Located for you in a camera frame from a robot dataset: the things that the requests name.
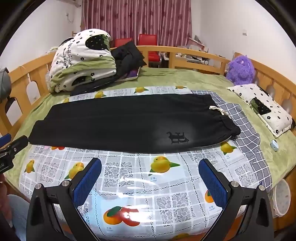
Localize fruit printed plastic tablecloth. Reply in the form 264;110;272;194
20;86;272;241

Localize red chair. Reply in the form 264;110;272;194
138;34;162;67
114;38;134;48

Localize grey checked cloth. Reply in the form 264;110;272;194
191;90;273;189

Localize white air conditioner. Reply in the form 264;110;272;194
59;0;82;7

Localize green bed sheet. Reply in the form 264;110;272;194
5;66;296;186

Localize folded white green flower quilt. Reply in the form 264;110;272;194
47;28;117;93

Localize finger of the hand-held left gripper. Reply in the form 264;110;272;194
0;136;29;155
0;133;11;146

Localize person's left forearm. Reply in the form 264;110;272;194
0;173;31;241

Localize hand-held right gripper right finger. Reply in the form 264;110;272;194
198;158;275;241

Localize pile of boxes and papers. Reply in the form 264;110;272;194
162;35;229;68

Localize white plastic bucket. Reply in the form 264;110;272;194
273;178;291;218

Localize purple plush toy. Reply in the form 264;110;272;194
225;55;256;86

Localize pink striped curtain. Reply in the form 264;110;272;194
81;0;193;47

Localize black pants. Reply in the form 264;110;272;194
28;93;241;154

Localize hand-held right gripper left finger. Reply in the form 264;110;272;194
26;158;102;241

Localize white flower print pillow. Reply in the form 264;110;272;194
226;83;294;137

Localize black clothes pile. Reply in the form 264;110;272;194
69;42;147;96

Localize wooden bed frame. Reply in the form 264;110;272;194
0;45;296;209

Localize grey round object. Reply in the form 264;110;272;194
0;67;11;102

